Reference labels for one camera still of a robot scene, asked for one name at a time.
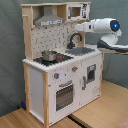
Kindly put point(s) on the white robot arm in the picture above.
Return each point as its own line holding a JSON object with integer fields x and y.
{"x": 111, "y": 32}

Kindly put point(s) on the toy microwave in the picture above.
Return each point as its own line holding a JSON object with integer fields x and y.
{"x": 77, "y": 11}

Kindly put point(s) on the right red stove knob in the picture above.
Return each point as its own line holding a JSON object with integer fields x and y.
{"x": 74, "y": 68}

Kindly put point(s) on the wooden toy kitchen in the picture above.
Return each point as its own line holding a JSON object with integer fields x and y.
{"x": 40, "y": 84}

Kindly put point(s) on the toy cabinet door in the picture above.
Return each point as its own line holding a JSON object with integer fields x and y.
{"x": 90, "y": 76}

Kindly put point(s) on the metal toy pot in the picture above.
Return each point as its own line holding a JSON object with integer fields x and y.
{"x": 49, "y": 55}

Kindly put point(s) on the red stove knob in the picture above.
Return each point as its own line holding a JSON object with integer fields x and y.
{"x": 74, "y": 68}
{"x": 56, "y": 75}

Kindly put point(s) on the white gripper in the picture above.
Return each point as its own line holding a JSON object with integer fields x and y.
{"x": 86, "y": 26}

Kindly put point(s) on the toy oven door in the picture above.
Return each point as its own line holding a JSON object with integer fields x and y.
{"x": 64, "y": 96}

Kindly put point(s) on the grey toy sink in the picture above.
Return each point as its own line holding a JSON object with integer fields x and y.
{"x": 79, "y": 51}

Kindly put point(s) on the left red stove knob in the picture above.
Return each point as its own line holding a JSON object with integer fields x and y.
{"x": 56, "y": 75}

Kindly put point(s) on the grey range hood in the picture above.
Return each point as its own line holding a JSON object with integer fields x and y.
{"x": 48, "y": 18}

